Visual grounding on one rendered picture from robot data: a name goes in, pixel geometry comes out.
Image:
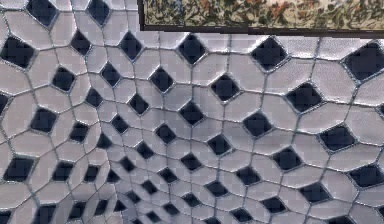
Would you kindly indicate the dark framed floral picture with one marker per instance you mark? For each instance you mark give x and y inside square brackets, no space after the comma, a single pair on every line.
[263,13]

